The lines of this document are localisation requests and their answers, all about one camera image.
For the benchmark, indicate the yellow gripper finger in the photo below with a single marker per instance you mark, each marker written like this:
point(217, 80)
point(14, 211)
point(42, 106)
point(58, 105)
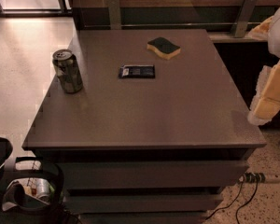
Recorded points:
point(260, 32)

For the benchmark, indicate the yellow green sponge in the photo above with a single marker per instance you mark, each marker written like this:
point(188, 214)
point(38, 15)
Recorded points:
point(163, 48)

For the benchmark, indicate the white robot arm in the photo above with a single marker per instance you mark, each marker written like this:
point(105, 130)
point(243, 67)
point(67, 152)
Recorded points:
point(274, 38)

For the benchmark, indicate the green soda can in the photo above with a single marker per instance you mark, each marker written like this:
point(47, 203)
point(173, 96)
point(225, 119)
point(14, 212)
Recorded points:
point(67, 70)

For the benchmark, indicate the silver can in bin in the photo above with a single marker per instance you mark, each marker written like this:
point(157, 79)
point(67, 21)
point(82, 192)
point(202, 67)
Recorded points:
point(42, 189)

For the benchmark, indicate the white power strip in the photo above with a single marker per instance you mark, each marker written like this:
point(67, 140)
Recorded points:
point(259, 178)

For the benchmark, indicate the grey drawer cabinet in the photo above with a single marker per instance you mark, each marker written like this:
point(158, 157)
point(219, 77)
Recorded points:
point(146, 150)

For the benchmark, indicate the dark blue snack packet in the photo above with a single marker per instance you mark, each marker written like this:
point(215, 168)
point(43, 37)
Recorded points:
point(137, 71)

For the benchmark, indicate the black waste bin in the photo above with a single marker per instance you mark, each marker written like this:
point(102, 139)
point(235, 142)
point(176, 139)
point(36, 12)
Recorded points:
point(18, 191)

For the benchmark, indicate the metal bracket right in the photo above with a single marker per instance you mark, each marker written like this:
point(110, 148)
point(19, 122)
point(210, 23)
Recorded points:
point(239, 28)

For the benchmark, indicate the metal bracket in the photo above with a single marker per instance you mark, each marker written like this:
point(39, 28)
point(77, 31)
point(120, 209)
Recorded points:
point(114, 14)
point(239, 28)

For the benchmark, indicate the metal bracket left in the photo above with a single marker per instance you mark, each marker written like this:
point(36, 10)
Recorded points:
point(114, 14)

